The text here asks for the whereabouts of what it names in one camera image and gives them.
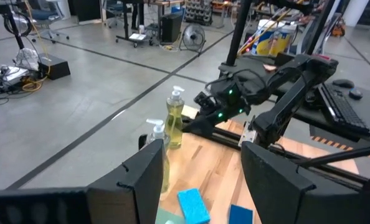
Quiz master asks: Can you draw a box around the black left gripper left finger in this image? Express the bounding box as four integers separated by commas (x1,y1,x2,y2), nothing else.
85,139,166,224

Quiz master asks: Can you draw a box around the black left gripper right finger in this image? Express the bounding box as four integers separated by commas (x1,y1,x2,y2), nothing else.
240,141,317,224

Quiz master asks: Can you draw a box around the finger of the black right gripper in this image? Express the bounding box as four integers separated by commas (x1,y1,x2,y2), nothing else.
181,114,219,138

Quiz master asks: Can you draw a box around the yellow dish soap pump bottle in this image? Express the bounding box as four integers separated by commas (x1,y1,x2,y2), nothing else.
145,118,172,194
164,85,186,149

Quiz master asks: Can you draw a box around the blue kitchen sponge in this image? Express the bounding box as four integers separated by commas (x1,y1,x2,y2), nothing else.
227,203,254,224
176,187,211,224

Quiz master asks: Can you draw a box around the metal floor fan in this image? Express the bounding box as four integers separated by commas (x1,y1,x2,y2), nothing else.
178,23,207,54

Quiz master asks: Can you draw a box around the paper towel pack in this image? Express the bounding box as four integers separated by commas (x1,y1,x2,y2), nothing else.
255,19,298,58

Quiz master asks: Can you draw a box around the black computer tower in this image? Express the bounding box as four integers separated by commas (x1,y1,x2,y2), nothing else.
159,14,184,44

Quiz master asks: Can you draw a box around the black computer keyboard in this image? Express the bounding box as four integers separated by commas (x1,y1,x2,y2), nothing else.
317,82,370,138

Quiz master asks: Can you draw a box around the black floor box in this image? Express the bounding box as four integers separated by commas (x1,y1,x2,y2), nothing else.
37,52,71,81

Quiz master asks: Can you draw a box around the white crumpled cloth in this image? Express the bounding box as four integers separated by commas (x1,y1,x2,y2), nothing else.
14,47,40,72

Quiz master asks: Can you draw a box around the office chair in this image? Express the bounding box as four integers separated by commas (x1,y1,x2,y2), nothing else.
26,0,70,43

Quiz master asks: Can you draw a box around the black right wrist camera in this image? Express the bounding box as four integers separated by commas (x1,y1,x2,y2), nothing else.
193,91,217,110

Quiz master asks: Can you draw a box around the black aluminium frame rail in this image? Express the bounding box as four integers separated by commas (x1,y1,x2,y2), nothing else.
181,116,370,192

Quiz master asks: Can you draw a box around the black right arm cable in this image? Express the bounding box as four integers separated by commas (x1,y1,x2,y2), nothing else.
205,68,268,94

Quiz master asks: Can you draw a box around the black frame post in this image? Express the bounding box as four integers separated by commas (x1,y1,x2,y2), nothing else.
225,0,254,68
306,0,335,57

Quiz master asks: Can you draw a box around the yellow floor cable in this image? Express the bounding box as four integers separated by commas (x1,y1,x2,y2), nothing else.
21,0,52,93

